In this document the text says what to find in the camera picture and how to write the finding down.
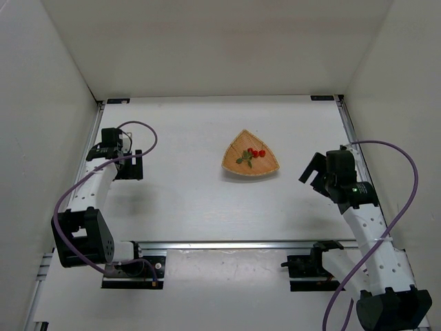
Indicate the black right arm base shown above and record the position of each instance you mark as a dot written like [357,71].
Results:
[307,275]

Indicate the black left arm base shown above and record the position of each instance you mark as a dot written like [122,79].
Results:
[138,275]

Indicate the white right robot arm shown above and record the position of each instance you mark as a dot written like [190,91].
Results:
[383,289]

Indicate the cherry sprig with leaves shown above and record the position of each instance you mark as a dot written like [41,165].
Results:
[246,157]

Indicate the aluminium table frame rail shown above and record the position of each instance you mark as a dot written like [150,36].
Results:
[225,235]

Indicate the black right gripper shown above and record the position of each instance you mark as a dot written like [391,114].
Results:
[318,174]

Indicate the woven triangular fruit basket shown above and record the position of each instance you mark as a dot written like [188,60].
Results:
[264,161]

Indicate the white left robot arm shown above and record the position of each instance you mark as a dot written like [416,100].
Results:
[81,234]

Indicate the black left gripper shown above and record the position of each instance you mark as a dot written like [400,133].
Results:
[130,169]

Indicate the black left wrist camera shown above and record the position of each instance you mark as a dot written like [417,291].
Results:
[114,143]

